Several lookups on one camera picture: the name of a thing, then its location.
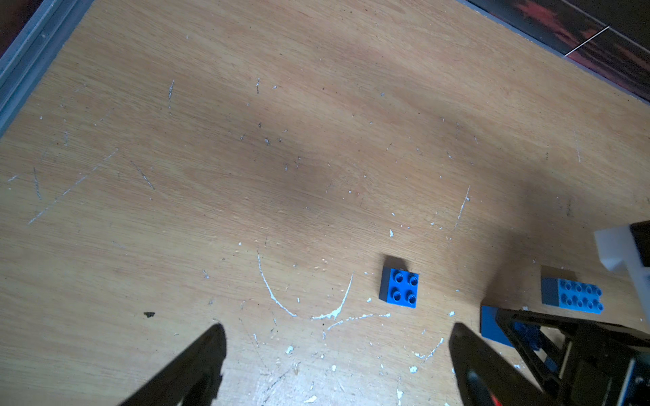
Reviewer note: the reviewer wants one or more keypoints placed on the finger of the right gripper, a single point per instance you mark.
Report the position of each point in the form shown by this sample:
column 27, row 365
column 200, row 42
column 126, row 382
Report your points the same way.
column 541, row 355

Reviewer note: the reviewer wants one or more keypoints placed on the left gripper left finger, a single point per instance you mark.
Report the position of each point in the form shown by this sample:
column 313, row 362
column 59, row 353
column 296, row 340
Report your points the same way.
column 192, row 378

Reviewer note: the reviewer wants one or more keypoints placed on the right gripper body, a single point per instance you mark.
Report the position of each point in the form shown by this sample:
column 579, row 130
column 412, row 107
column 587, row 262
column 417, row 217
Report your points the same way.
column 606, row 364

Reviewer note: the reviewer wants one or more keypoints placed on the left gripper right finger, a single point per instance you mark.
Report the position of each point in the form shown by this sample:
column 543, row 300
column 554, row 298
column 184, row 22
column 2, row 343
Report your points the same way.
column 484, row 377

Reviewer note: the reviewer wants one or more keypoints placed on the blue 2x2 brick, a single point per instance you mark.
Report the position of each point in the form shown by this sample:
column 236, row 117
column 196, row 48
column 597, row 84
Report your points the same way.
column 490, row 329
column 399, row 287

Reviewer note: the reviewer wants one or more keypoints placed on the light blue 2x4 brick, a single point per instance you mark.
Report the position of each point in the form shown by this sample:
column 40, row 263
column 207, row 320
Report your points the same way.
column 571, row 295

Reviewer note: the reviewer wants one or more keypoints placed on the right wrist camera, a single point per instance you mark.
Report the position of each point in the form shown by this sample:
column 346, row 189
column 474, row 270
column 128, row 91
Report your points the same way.
column 626, row 249

